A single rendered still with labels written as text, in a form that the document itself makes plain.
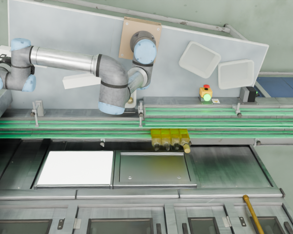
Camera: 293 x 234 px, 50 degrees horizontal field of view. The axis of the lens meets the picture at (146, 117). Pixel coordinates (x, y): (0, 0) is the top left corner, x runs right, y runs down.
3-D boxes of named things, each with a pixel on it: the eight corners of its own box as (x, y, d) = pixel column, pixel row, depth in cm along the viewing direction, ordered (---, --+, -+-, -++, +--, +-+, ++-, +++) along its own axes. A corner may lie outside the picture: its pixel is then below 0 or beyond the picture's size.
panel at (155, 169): (48, 153, 200) (34, 190, 171) (48, 150, 199) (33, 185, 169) (187, 153, 205) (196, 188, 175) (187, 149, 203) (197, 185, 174)
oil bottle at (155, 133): (149, 129, 206) (151, 148, 188) (150, 122, 204) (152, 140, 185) (158, 129, 207) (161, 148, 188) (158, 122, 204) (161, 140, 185)
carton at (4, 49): (1, 45, 158) (-4, 48, 153) (49, 53, 161) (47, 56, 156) (1, 56, 161) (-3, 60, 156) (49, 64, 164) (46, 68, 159)
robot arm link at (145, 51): (156, 38, 171) (159, 43, 159) (152, 61, 177) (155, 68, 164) (135, 35, 170) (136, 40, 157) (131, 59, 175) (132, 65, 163)
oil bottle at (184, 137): (176, 129, 207) (180, 148, 189) (176, 122, 205) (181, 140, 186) (184, 129, 208) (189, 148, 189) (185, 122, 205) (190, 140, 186)
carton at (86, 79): (64, 76, 200) (62, 80, 194) (101, 71, 199) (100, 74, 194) (66, 85, 203) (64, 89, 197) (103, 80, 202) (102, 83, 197)
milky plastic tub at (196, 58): (204, 74, 204) (207, 80, 197) (175, 60, 199) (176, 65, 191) (219, 51, 197) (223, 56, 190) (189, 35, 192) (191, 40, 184)
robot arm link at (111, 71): (130, 61, 122) (4, 40, 120) (127, 87, 127) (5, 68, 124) (132, 54, 133) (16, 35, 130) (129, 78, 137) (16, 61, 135)
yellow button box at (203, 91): (198, 96, 210) (200, 101, 204) (199, 86, 207) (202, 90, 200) (209, 96, 211) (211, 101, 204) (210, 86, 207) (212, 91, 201)
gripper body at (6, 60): (2, 52, 148) (-8, 61, 137) (21, 55, 149) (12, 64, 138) (3, 67, 152) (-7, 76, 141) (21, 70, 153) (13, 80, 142)
